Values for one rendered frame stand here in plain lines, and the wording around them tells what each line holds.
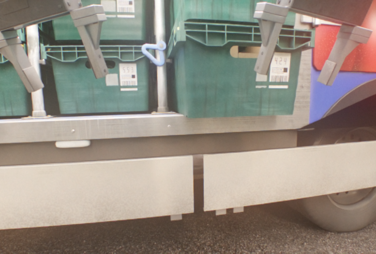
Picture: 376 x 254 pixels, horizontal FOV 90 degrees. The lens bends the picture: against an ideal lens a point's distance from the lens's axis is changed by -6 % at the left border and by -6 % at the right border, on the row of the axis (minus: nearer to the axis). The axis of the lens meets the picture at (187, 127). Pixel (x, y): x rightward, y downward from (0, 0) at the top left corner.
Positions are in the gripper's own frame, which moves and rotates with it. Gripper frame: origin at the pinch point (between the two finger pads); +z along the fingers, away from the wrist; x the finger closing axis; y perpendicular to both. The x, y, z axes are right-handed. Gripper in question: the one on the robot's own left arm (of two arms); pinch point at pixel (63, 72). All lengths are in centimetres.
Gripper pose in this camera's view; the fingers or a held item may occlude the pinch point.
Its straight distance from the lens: 40.6
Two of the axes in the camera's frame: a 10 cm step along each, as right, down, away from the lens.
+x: -9.8, 1.4, 1.2
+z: 1.8, 8.5, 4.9
